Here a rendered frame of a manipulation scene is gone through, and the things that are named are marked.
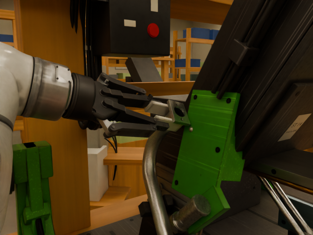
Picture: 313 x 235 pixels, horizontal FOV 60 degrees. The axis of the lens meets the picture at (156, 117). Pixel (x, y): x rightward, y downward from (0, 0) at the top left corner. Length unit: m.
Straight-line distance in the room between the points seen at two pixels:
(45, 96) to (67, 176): 0.38
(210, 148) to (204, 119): 0.06
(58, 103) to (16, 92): 0.06
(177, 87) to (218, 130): 0.51
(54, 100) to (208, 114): 0.28
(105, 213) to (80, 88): 0.54
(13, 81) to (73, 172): 0.42
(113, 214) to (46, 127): 0.35
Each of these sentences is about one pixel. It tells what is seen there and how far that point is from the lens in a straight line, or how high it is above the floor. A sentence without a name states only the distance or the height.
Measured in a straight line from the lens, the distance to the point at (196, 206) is 0.48.
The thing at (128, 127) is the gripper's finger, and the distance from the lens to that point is 0.46.
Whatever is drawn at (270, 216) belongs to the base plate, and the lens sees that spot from 0.89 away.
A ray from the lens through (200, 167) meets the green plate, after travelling 0.52.
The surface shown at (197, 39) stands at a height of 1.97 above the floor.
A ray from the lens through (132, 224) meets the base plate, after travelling 0.80.
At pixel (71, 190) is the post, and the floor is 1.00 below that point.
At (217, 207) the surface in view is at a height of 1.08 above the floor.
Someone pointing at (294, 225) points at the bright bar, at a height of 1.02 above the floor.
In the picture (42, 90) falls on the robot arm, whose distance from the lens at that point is 0.41.
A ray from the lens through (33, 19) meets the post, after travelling 0.71.
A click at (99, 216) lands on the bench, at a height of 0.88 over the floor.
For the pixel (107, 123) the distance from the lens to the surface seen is 0.45.
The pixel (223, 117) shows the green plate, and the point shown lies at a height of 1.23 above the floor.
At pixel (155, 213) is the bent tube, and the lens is 0.56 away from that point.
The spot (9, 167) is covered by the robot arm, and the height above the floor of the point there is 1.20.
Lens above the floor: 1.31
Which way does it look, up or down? 9 degrees down
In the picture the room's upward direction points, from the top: straight up
